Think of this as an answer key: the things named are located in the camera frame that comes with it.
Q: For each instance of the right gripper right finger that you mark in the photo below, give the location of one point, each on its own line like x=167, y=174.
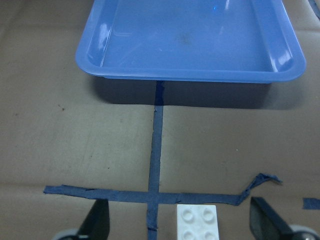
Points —
x=266, y=224

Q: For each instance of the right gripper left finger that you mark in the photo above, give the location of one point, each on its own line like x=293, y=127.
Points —
x=96, y=225

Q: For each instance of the white block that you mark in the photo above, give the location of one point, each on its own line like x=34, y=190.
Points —
x=197, y=222

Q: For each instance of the blue plastic tray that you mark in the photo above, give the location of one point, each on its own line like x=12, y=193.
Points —
x=229, y=41

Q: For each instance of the brown paper table cover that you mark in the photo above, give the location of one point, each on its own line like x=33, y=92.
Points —
x=61, y=126

